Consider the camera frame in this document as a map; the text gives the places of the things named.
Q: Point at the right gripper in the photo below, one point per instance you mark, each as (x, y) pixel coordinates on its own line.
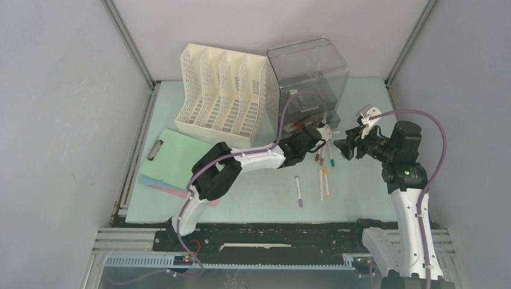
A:
(355, 135)

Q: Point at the purple marker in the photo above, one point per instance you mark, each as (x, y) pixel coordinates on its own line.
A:
(303, 102)
(298, 188)

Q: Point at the smoky transparent drawer cabinet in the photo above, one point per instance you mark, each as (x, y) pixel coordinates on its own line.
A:
(313, 68)

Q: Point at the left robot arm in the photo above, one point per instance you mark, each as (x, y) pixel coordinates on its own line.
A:
(215, 173)

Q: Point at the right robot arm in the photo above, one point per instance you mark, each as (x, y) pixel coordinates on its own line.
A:
(415, 263)

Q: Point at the teal marker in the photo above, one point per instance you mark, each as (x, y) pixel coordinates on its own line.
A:
(330, 153)

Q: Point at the light brown marker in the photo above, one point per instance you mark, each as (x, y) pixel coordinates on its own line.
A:
(321, 156)

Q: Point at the white pink marker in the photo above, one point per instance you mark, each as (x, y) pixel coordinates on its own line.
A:
(321, 186)

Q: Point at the white file organizer rack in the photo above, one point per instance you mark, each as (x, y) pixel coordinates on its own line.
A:
(225, 95)

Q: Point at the pink folder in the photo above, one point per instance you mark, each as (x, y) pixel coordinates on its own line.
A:
(182, 194)

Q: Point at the green clipboard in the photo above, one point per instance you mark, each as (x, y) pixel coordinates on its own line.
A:
(171, 159)

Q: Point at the blue folder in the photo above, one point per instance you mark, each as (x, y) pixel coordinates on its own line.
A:
(163, 185)

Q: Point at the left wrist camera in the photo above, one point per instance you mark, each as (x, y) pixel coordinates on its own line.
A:
(325, 131)

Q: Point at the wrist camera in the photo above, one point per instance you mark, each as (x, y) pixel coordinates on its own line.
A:
(325, 131)
(365, 114)

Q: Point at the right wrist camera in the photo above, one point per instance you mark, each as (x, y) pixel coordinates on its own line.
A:
(365, 114)

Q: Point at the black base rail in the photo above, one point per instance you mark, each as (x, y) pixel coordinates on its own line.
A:
(271, 243)

